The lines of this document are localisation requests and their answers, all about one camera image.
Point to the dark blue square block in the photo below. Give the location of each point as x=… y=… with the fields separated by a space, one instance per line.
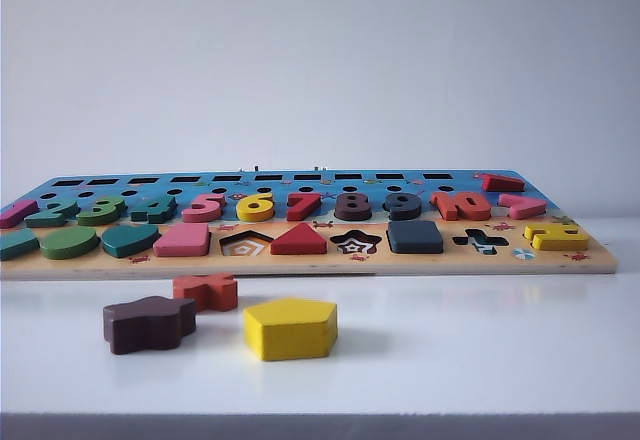
x=415 y=237

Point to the green number three piece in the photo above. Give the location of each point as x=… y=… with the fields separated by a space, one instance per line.
x=100 y=214

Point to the teal number two piece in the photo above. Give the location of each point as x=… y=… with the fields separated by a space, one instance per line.
x=50 y=216

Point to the pink number one piece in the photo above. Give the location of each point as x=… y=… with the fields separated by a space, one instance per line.
x=17 y=214

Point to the teal number four piece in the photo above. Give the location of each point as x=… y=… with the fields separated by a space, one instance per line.
x=157 y=211

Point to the small metal stud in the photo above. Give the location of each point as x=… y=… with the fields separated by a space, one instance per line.
x=256 y=168

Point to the green oval block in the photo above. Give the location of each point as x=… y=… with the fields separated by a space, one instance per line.
x=67 y=242

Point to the pink number five piece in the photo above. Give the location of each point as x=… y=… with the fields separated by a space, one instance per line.
x=202 y=214

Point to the teal rectangle block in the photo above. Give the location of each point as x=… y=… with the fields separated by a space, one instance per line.
x=17 y=245

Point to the teal heart block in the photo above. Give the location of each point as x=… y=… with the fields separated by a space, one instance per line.
x=130 y=242

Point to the pink trapezoid block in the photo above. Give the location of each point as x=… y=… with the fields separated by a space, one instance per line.
x=182 y=242

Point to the yellow number six piece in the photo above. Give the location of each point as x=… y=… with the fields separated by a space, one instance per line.
x=249 y=215

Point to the red number seven piece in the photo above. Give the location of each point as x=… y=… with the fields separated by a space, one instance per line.
x=302 y=207

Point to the orange cross block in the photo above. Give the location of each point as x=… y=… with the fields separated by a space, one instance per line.
x=210 y=292

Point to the red triangle block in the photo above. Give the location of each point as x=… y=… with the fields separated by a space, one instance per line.
x=300 y=243

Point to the brown number eight piece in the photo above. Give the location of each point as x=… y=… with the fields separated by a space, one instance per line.
x=342 y=210

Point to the brown star block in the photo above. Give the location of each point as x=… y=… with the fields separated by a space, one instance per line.
x=145 y=327

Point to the dark blue number nine piece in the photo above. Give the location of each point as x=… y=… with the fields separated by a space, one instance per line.
x=405 y=212

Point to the yellow pentagon block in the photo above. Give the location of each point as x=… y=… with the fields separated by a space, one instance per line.
x=290 y=335

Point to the orange number ten piece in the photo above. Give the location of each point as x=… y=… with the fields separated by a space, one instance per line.
x=450 y=207

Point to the colourful wooden puzzle board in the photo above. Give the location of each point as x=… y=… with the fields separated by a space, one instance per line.
x=450 y=260

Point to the red math symbol piece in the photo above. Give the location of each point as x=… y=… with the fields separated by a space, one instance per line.
x=502 y=183

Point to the pink math symbol piece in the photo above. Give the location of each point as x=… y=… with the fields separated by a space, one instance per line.
x=525 y=206

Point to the yellow math symbol piece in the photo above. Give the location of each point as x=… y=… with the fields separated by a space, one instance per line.
x=555 y=241

